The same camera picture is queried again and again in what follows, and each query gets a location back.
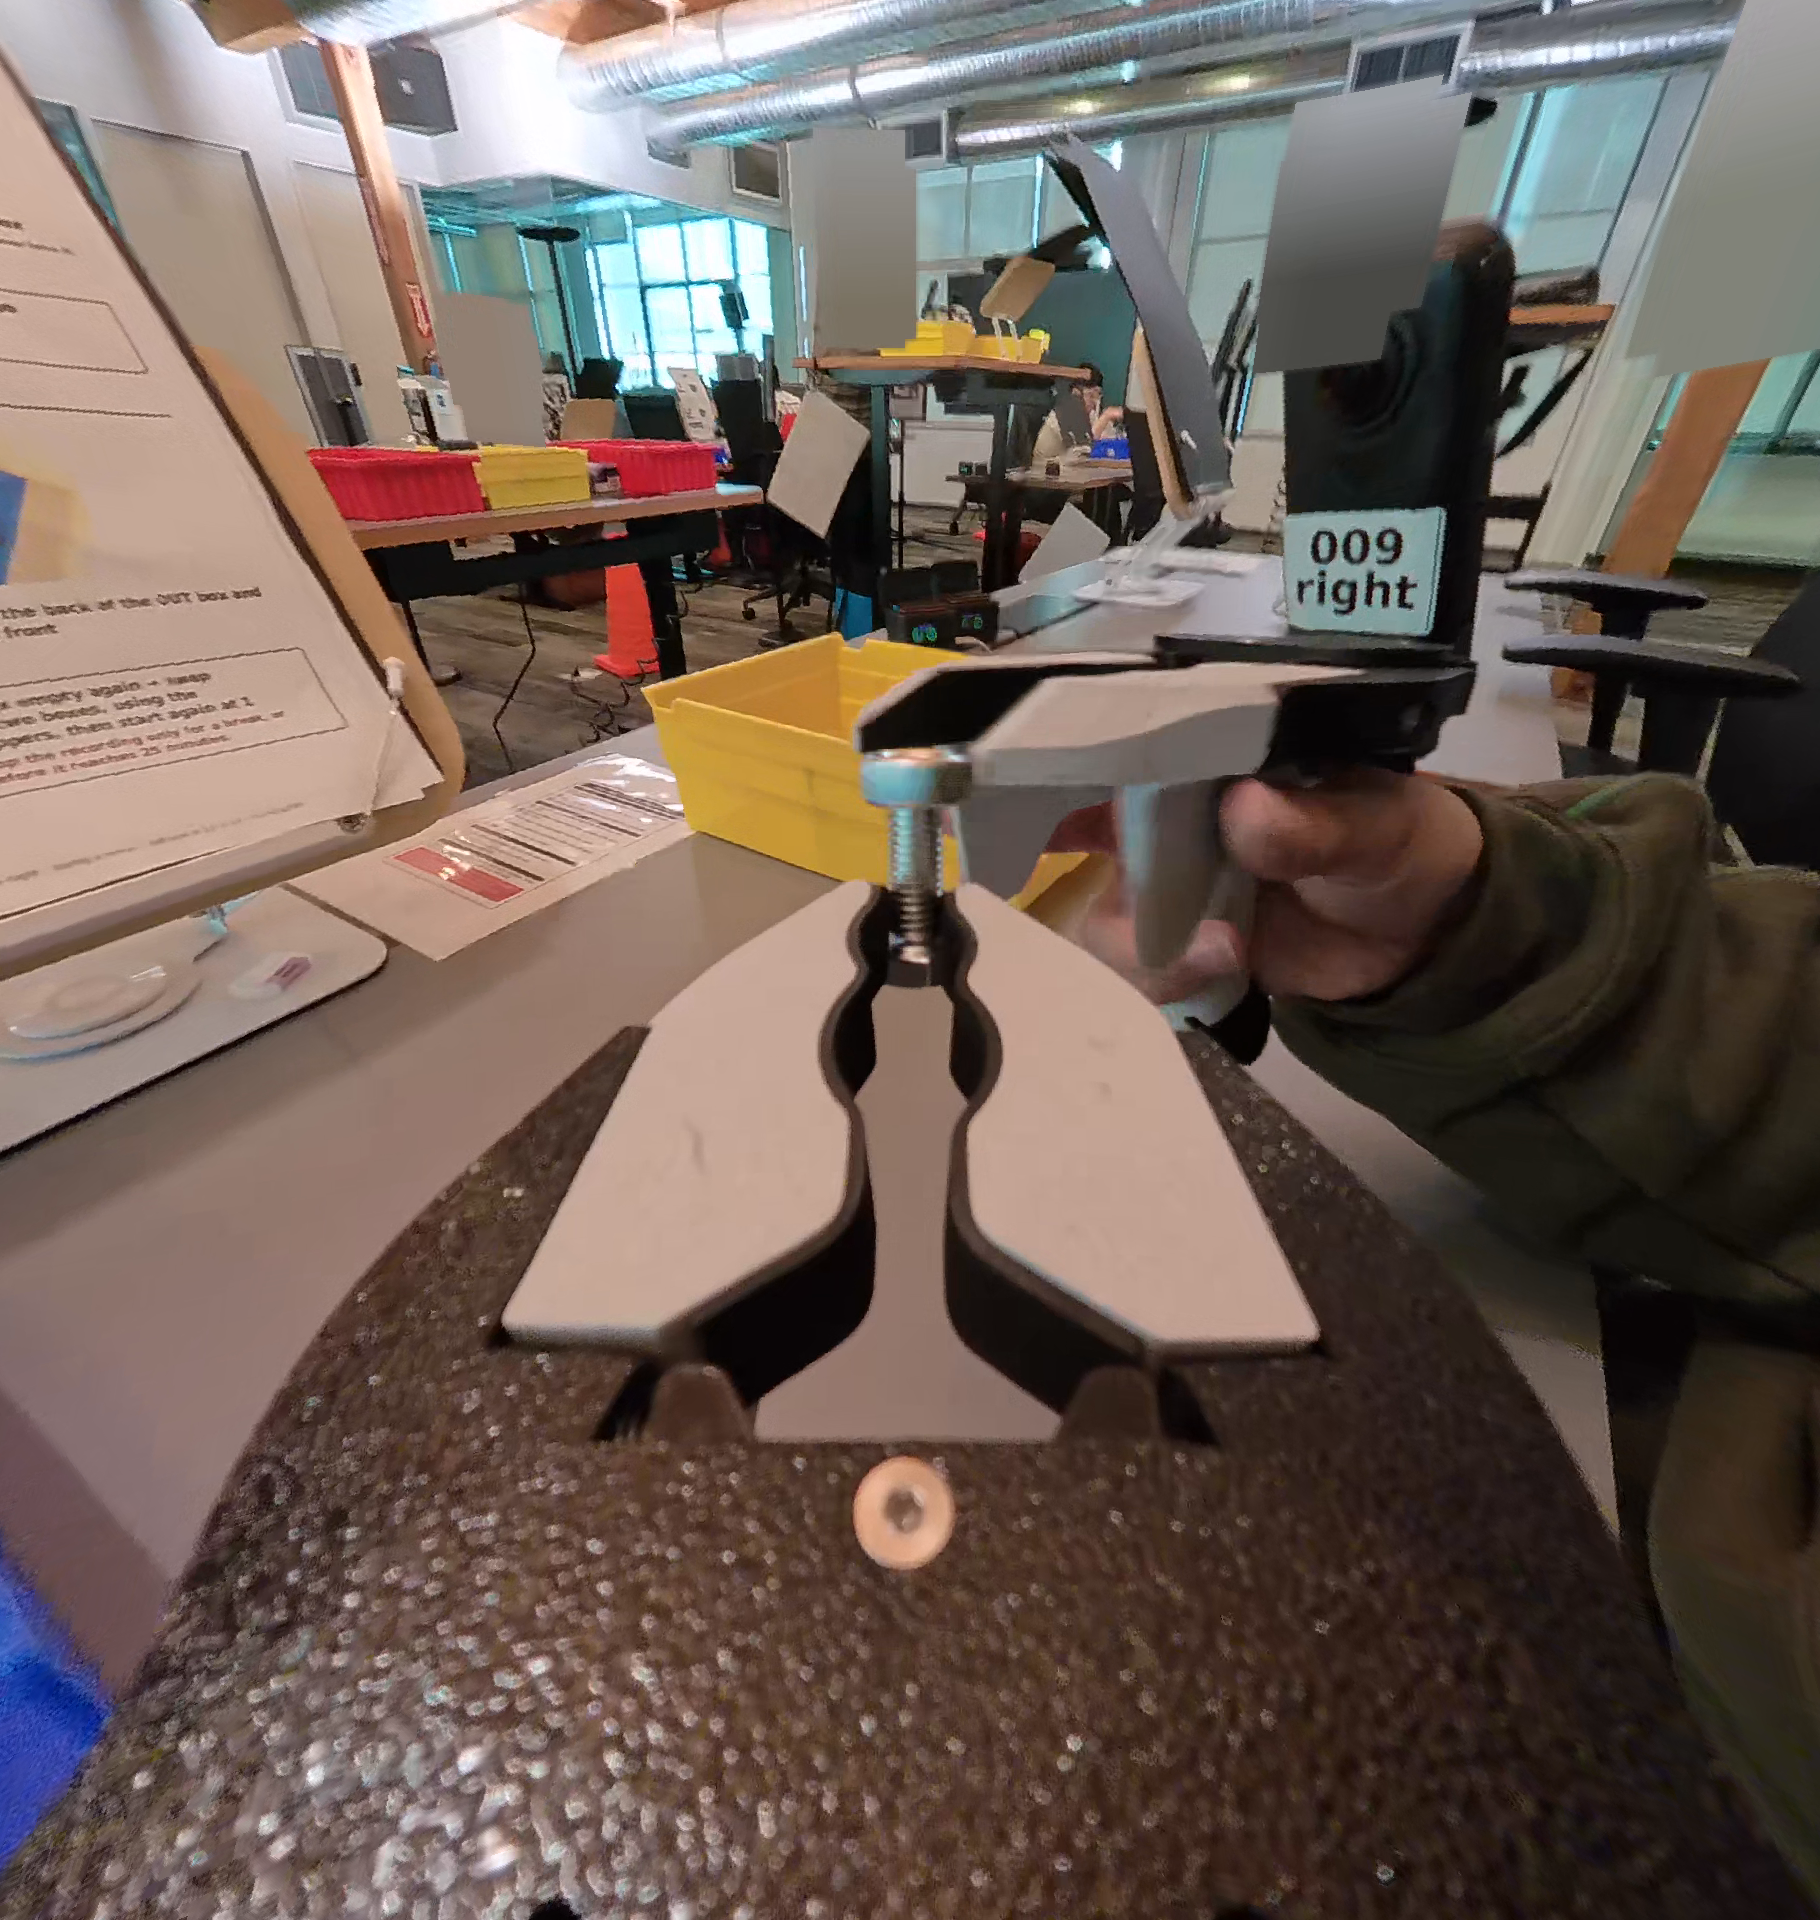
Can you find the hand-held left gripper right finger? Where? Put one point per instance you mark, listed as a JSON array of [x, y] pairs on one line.
[[1121, 1171]]

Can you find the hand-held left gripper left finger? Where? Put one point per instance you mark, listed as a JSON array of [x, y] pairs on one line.
[[701, 1171]]

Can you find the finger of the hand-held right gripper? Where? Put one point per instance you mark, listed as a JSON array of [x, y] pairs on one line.
[[1136, 735], [1150, 669]]

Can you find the steel hex nut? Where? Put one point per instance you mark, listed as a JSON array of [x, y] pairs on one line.
[[919, 774]]

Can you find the steel bolt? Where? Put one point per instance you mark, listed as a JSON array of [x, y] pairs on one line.
[[921, 878]]

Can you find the yellow plastic bin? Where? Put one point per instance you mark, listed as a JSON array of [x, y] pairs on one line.
[[933, 344], [760, 765], [537, 478], [1013, 350]]

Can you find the blue plastic bin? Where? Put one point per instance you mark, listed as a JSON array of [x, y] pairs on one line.
[[10, 1726]]

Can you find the person's right forearm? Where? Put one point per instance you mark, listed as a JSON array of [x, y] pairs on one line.
[[1602, 1022]]

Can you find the grey desk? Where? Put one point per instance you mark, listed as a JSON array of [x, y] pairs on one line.
[[402, 1126]]

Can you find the standing desk wooden top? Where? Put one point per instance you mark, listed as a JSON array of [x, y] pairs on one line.
[[941, 368]]

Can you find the person's right hand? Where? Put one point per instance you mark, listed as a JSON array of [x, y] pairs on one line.
[[1360, 886]]

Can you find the clear acrylic stand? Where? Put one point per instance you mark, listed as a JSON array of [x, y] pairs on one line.
[[1150, 578]]

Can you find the black battery charger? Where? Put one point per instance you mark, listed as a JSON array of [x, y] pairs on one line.
[[941, 618]]

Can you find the black office chair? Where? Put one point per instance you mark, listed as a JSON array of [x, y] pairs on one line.
[[1646, 669]]

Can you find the blue bag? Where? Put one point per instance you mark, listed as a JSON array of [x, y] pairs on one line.
[[858, 614]]

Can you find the laminated barcode sheet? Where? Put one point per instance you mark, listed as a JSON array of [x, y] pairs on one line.
[[550, 841]]

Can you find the small white label tag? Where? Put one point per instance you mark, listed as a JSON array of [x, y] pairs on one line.
[[270, 975]]

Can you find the orange traffic cone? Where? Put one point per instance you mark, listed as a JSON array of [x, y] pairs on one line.
[[631, 630]]

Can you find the red plastic bin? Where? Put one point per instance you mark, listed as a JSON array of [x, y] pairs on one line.
[[649, 467], [402, 483]]

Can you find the long wooden table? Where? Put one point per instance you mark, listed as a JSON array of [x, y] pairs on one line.
[[550, 518]]

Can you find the white clipboard stand base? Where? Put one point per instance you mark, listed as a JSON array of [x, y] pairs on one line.
[[41, 1088]]

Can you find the printed instruction sheet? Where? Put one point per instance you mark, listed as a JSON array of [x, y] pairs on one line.
[[129, 527]]

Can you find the black speaker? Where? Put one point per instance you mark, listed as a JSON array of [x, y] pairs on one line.
[[412, 83]]

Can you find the wooden support post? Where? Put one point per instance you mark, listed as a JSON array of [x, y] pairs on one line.
[[1675, 480], [378, 226]]

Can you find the silver ventilation duct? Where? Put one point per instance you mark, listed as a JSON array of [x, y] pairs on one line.
[[1002, 62]]

